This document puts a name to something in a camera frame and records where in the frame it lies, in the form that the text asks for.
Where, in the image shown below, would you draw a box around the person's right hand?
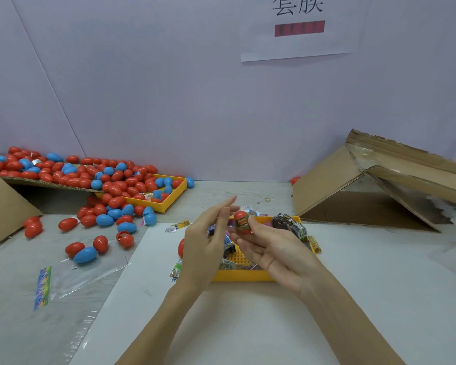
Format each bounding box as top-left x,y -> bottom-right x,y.
228,215 -> 328,297

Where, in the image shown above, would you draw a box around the person's left hand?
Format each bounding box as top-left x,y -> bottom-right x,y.
171,196 -> 240,294

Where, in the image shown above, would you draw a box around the single red plastic egg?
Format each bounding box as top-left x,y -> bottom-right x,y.
233,210 -> 252,235

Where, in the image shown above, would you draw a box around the pile of plastic eggs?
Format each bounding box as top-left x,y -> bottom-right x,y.
0,145 -> 196,265

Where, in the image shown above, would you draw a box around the person's left forearm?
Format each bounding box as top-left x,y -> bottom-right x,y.
116,281 -> 202,365

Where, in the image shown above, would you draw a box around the yellow plastic tray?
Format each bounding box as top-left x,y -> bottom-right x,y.
210,216 -> 320,283

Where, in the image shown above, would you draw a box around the yellow tray under eggs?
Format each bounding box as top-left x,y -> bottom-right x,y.
99,174 -> 188,214

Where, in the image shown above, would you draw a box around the torn flattened cardboard box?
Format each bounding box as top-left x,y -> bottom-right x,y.
291,129 -> 456,233

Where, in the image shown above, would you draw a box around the clear bag with coloured label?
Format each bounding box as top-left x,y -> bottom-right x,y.
33,250 -> 123,312

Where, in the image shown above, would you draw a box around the white crumpled plastic scraps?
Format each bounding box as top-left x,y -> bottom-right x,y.
429,195 -> 456,229

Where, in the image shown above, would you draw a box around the brown cardboard sheet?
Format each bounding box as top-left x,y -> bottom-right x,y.
0,177 -> 96,193

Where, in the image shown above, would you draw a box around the tall brown cardboard box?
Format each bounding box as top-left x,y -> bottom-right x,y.
0,167 -> 44,253

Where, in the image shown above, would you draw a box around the white paper sign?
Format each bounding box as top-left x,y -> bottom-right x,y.
241,0 -> 372,64

